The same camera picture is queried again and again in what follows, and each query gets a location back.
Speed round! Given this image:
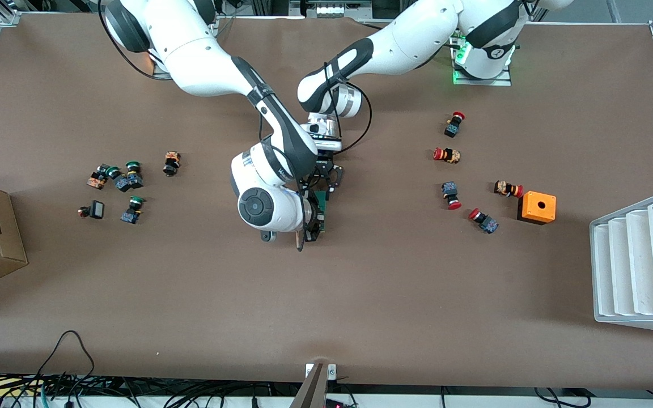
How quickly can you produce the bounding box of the green circuit board module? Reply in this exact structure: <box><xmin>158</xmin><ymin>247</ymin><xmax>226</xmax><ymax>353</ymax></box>
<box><xmin>309</xmin><ymin>190</ymin><xmax>330</xmax><ymax>236</ymax></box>

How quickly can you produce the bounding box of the red button blue body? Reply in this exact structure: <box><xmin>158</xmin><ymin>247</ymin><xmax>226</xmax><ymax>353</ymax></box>
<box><xmin>444</xmin><ymin>112</ymin><xmax>465</xmax><ymax>138</ymax></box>
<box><xmin>468</xmin><ymin>208</ymin><xmax>499</xmax><ymax>234</ymax></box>
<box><xmin>442</xmin><ymin>181</ymin><xmax>463</xmax><ymax>210</ymax></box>

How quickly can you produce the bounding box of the green button blue body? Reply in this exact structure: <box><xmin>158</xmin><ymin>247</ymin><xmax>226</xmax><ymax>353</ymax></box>
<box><xmin>105</xmin><ymin>166</ymin><xmax>132</xmax><ymax>193</ymax></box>
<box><xmin>125</xmin><ymin>161</ymin><xmax>145</xmax><ymax>189</ymax></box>
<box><xmin>121</xmin><ymin>196</ymin><xmax>146</xmax><ymax>224</ymax></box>

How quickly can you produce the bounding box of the orange box with hole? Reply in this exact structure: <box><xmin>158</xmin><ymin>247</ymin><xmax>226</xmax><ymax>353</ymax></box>
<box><xmin>518</xmin><ymin>192</ymin><xmax>557</xmax><ymax>226</ymax></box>

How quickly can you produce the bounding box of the black square push button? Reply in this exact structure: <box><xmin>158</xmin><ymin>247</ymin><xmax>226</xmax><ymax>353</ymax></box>
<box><xmin>77</xmin><ymin>200</ymin><xmax>105</xmax><ymax>220</ymax></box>

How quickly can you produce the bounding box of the white stepped tray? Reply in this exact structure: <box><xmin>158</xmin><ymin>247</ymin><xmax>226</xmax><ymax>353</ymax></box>
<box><xmin>590</xmin><ymin>189</ymin><xmax>653</xmax><ymax>336</ymax></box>

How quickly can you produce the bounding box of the yellow label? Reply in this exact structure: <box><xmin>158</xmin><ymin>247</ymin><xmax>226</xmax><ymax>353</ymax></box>
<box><xmin>0</xmin><ymin>379</ymin><xmax>38</xmax><ymax>397</ymax></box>

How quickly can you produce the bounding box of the brown camera post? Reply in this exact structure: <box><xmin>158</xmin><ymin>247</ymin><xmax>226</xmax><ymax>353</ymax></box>
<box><xmin>290</xmin><ymin>364</ymin><xmax>327</xmax><ymax>408</ymax></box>

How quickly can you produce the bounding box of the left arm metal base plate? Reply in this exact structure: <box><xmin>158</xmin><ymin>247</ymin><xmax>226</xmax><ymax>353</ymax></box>
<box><xmin>452</xmin><ymin>54</ymin><xmax>512</xmax><ymax>87</ymax></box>

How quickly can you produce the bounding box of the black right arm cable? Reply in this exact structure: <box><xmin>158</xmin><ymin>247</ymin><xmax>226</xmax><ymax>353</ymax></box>
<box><xmin>98</xmin><ymin>0</ymin><xmax>168</xmax><ymax>81</ymax></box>

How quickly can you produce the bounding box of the black looped cable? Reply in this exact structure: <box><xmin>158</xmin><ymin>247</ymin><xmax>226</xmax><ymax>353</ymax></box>
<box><xmin>36</xmin><ymin>330</ymin><xmax>96</xmax><ymax>392</ymax></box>

